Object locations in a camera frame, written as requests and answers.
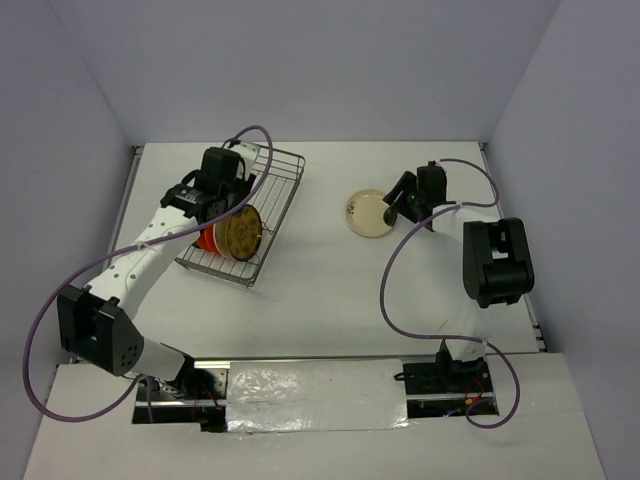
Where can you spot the silver foil tape patch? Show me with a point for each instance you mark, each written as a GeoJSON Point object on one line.
{"type": "Point", "coordinates": [317, 396]}

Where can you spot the cream plate with black patch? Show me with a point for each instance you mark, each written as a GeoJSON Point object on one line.
{"type": "Point", "coordinates": [364, 214]}

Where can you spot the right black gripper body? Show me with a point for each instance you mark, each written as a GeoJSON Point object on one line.
{"type": "Point", "coordinates": [420, 196]}

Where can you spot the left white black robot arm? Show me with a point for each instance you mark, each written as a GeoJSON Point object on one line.
{"type": "Point", "coordinates": [96, 322]}

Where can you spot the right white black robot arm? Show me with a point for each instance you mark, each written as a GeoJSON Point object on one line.
{"type": "Point", "coordinates": [496, 263]}

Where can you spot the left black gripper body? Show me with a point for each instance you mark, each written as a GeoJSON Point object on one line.
{"type": "Point", "coordinates": [236, 193]}

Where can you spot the front orange plate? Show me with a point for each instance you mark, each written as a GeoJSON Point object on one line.
{"type": "Point", "coordinates": [204, 242]}

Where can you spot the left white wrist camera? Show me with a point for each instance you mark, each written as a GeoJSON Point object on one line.
{"type": "Point", "coordinates": [249, 153]}

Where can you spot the metal base rail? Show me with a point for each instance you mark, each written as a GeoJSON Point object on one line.
{"type": "Point", "coordinates": [425, 396]}

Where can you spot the metal wire dish rack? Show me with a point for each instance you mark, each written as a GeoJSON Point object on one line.
{"type": "Point", "coordinates": [272, 201]}

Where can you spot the yellow patterned plate brown rim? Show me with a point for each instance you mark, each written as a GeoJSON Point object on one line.
{"type": "Point", "coordinates": [241, 234]}

